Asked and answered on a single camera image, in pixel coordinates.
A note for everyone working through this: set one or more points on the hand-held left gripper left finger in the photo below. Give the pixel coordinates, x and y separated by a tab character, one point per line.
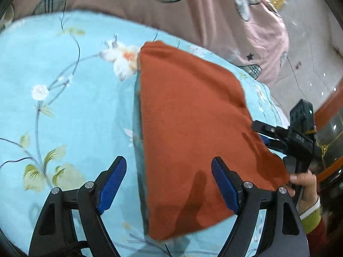
112	182

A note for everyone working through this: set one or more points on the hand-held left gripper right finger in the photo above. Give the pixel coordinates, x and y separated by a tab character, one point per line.
223	184

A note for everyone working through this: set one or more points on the light blue floral bed sheet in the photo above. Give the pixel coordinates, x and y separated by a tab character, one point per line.
67	112

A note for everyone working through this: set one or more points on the pink quilt with plaid hearts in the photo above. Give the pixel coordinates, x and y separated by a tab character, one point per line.
201	18

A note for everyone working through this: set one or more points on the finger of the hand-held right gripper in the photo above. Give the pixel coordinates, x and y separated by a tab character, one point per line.
274	146
268	129

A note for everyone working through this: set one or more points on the orange knit sweater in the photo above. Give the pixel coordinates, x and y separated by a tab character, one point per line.
187	112

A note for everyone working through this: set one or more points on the wooden glass cabinet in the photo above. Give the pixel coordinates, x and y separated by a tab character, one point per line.
332	128

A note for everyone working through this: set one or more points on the person's right hand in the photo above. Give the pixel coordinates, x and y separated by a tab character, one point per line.
308	190

